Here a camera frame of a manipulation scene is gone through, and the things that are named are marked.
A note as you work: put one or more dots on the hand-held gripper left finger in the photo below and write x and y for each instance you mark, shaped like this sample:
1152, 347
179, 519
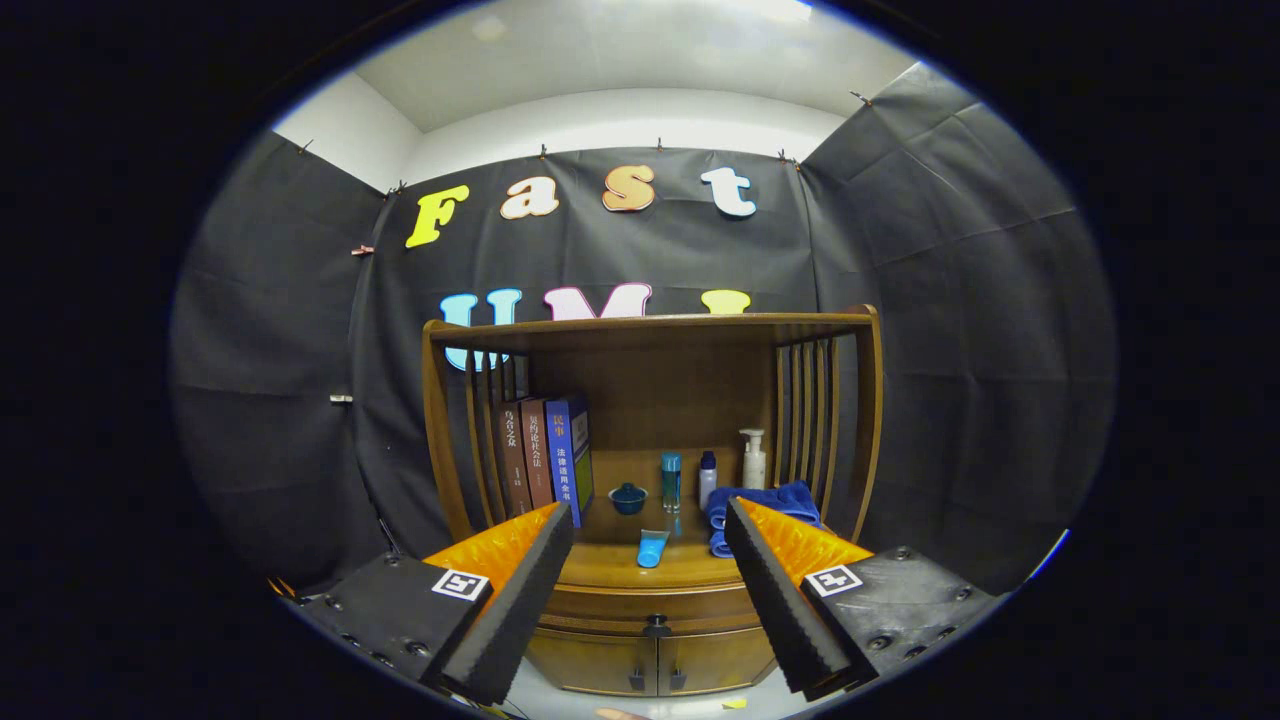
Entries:
520, 600

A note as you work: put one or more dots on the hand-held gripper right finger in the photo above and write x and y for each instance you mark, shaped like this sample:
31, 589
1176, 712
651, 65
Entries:
775, 605

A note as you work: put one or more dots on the wooden drawer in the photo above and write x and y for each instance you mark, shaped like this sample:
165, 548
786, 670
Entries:
610, 607

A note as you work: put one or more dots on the blue cosmetic tube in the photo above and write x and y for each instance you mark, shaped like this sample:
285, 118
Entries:
652, 550

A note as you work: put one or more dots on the wooden cabinet door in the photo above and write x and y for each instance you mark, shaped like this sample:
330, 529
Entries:
715, 660
590, 660

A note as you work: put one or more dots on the wooden countertop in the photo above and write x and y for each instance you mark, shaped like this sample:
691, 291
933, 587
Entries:
690, 570

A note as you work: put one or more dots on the wooden cabinet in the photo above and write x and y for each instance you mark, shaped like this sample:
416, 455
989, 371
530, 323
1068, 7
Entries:
660, 385

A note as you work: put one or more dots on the folded blue towel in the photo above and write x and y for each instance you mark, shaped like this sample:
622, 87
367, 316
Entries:
775, 498

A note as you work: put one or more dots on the small white bottle blue cap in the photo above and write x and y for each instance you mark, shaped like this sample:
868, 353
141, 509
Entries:
708, 485

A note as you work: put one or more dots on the white pump bottle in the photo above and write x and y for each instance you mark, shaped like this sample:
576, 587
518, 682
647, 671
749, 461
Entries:
754, 468

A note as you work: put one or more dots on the dark brown book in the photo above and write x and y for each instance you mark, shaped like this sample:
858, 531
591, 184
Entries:
513, 460

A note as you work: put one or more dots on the reddish brown book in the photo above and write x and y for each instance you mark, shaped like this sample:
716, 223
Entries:
537, 455

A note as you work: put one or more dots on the blue book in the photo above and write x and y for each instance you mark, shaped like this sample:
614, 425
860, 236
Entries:
562, 460

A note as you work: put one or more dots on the blue lidded teacup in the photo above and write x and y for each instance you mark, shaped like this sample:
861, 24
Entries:
628, 500

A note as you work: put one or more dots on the blue glass bottle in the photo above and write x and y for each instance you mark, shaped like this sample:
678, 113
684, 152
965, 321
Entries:
671, 480

